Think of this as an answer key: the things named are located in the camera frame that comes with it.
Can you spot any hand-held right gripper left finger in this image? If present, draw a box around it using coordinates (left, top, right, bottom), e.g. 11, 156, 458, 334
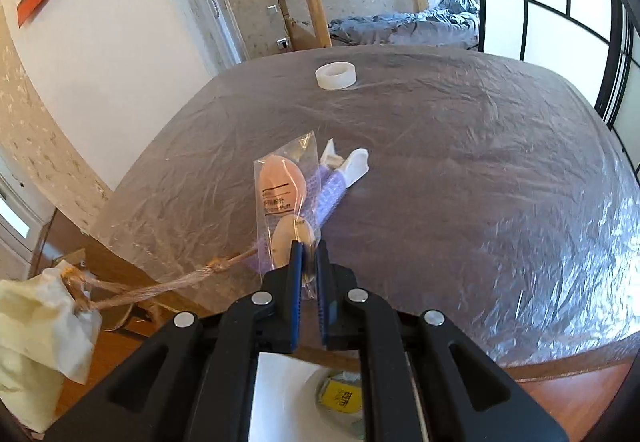
42, 242, 306, 442

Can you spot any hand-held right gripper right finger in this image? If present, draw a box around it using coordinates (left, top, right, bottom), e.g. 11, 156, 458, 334
315, 239, 571, 442

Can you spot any clear makeup puff packet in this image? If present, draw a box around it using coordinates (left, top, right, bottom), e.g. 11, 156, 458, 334
252, 131, 321, 300

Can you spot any yellow packet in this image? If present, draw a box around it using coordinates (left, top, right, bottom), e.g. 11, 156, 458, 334
317, 374, 363, 415

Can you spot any white bin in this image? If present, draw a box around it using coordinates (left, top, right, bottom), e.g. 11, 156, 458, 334
247, 352, 426, 442

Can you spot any yellow paper bag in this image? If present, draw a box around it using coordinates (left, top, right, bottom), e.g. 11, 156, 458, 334
0, 249, 261, 433

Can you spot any white tape roll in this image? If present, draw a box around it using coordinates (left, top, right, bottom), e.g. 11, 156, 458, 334
315, 63, 357, 93

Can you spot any grey blue duvet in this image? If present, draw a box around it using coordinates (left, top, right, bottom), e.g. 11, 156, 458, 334
327, 0, 481, 49

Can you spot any white panelled cabinet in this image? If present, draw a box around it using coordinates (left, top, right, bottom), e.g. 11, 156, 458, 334
0, 157, 48, 283

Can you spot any black framed screen partition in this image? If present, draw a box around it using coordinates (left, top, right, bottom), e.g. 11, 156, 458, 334
470, 0, 640, 173

